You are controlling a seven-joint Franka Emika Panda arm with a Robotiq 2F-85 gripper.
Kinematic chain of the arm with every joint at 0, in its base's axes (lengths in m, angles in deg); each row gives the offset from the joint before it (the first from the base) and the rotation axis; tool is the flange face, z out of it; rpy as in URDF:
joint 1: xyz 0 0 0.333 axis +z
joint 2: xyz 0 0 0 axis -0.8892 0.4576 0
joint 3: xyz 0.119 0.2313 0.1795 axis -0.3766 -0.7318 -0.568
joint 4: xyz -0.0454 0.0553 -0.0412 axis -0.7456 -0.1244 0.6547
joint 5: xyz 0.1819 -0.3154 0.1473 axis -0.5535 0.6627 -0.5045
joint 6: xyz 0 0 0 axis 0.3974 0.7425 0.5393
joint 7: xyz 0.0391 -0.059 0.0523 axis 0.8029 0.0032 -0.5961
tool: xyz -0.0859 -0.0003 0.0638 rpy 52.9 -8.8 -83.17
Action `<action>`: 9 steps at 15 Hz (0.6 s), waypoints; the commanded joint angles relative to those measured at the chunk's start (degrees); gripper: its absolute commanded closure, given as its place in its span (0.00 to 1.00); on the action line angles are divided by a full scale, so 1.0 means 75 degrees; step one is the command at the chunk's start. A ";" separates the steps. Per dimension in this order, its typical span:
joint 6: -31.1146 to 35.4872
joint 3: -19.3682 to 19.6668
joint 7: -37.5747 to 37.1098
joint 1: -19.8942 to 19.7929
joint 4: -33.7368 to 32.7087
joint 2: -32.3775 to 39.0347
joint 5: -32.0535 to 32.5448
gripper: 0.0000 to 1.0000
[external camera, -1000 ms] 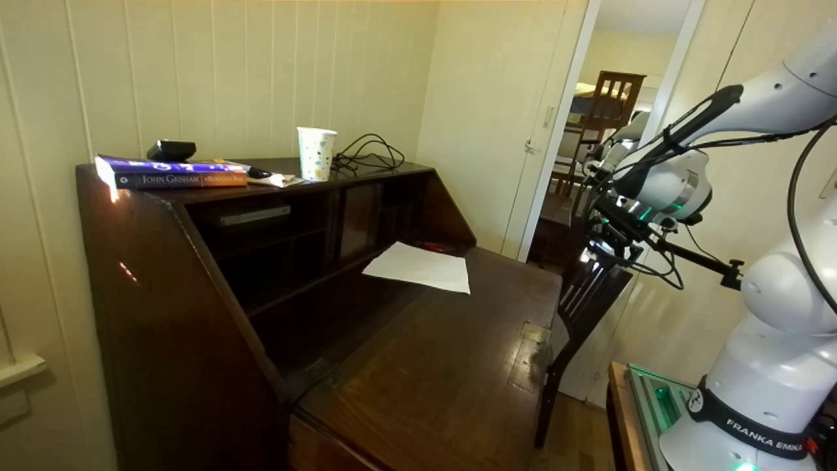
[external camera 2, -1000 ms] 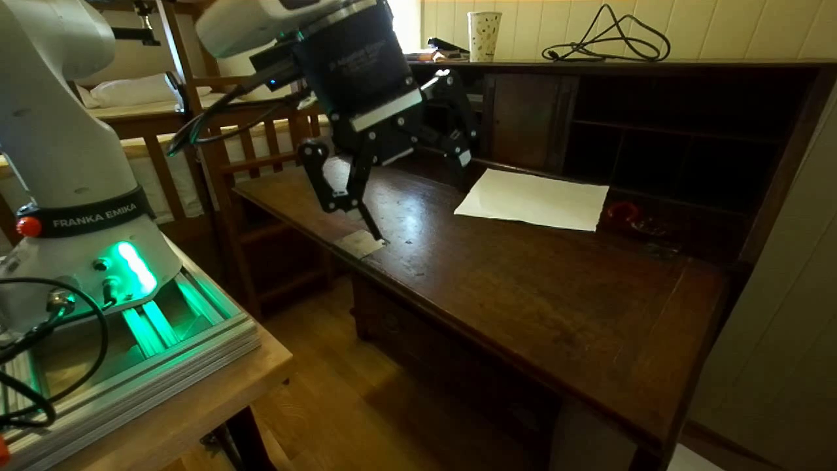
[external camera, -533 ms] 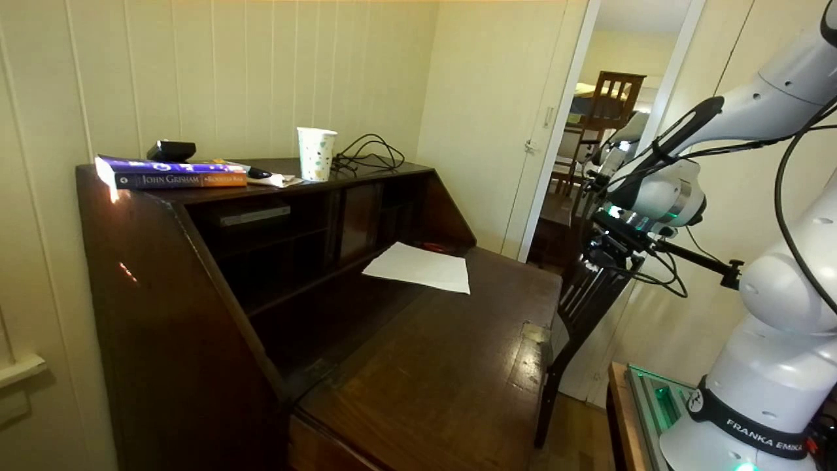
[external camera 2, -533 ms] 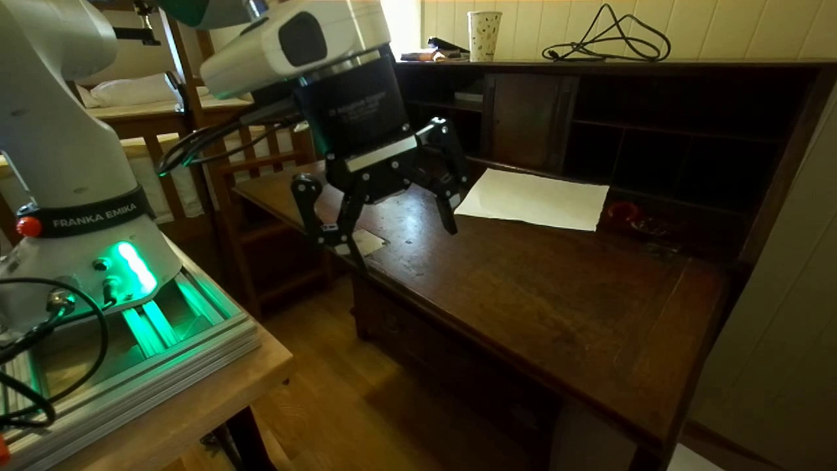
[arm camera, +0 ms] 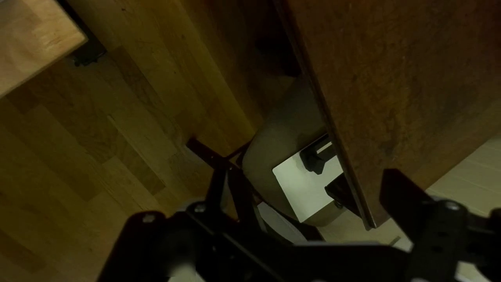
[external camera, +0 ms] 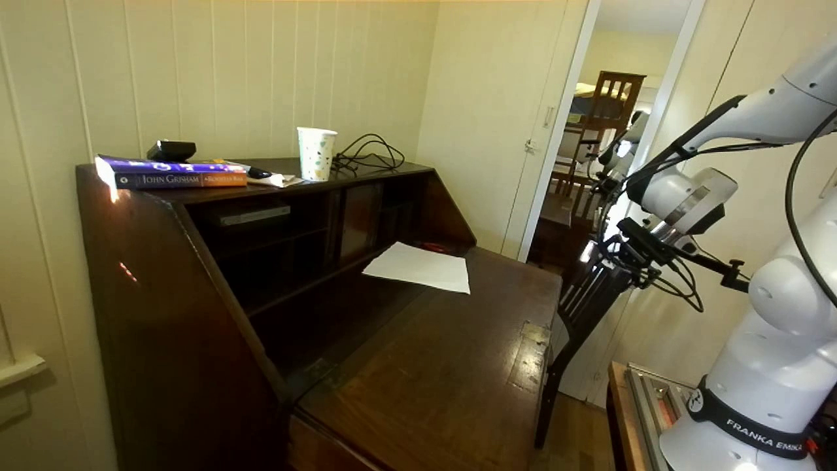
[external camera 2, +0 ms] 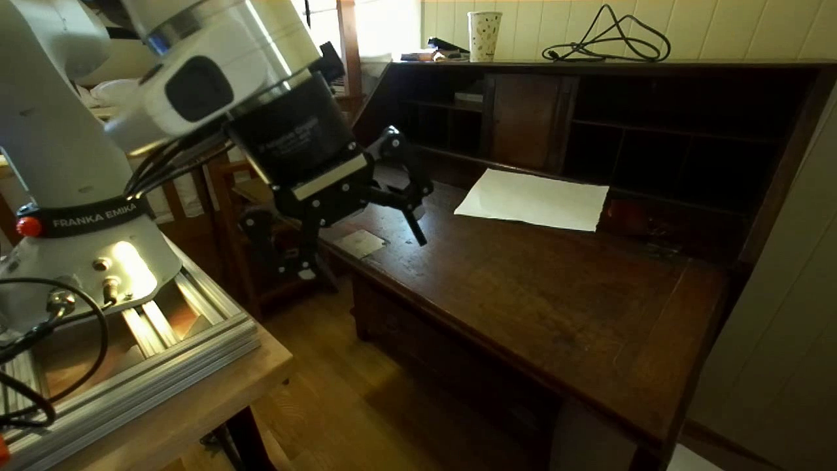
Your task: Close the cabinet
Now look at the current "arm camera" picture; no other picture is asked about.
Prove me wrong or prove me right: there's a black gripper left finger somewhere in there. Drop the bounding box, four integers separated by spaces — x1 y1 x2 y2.
97 136 274 282

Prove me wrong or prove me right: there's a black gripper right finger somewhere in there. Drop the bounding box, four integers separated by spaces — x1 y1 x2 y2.
379 168 501 282

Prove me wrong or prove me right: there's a dark wooden drop-front lid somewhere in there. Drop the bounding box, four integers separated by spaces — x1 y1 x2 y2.
273 0 501 232

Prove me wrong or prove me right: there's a white square box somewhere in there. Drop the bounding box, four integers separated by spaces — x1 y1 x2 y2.
271 140 348 224

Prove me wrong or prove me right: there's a light wooden robot table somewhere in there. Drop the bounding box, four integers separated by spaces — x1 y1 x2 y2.
0 0 88 99

